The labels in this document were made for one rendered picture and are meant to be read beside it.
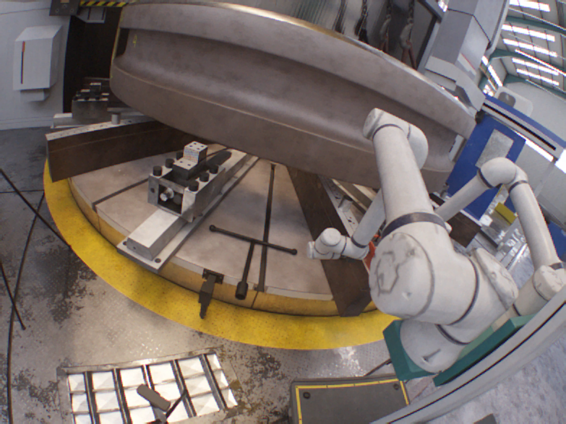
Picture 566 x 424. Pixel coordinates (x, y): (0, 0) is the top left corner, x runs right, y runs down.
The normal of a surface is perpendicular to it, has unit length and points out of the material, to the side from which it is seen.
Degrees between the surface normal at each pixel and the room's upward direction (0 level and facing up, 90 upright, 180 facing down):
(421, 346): 68
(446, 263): 20
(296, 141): 90
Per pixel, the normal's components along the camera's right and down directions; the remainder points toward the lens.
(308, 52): -0.06, 0.55
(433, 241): -0.01, -0.73
